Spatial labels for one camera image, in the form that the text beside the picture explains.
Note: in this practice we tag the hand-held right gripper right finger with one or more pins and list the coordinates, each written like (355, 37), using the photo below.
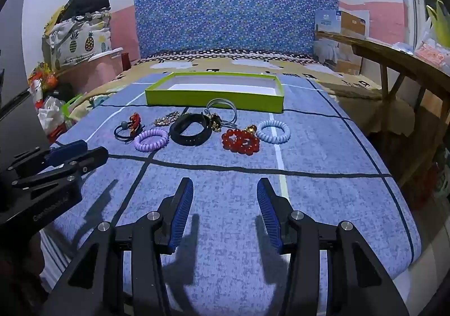
(269, 217)

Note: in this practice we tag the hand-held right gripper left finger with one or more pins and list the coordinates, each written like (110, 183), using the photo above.
(181, 217)

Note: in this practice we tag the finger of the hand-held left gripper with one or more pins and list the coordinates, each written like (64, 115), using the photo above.
(91, 159)
(68, 154)

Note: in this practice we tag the red yellow hair clip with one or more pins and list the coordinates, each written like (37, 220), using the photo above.
(135, 121)

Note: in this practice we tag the black wristband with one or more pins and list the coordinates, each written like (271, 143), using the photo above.
(175, 133)

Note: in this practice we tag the green shallow cardboard box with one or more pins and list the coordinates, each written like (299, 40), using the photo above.
(211, 98)

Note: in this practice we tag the green plastic basket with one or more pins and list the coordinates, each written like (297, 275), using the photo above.
(70, 105)

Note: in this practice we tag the blue checked blanket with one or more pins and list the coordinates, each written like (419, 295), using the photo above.
(316, 196)

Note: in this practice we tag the colourful snack packets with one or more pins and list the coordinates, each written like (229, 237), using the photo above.
(42, 80)

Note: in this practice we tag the pink cabinet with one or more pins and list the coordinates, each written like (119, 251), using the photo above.
(95, 73)

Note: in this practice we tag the dark grey cabinet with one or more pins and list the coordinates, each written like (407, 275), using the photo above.
(17, 73)

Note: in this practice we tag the dark red box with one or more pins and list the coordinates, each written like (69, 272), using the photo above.
(125, 60)

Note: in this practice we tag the pineapple print bag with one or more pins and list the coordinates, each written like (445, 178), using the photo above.
(88, 42)

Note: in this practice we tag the black bag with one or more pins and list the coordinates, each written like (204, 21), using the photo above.
(88, 3)

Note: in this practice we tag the blue patterned cushion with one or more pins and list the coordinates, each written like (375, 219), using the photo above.
(228, 13)

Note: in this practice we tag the wooden table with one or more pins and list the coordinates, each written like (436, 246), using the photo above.
(404, 56)

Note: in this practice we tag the cardboard quilt box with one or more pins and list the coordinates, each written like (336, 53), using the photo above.
(353, 22)

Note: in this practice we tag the pink and white plastic bag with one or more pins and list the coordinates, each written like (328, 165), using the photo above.
(430, 52)

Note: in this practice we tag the yellow-green plastic bag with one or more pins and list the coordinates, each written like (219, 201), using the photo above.
(437, 17)

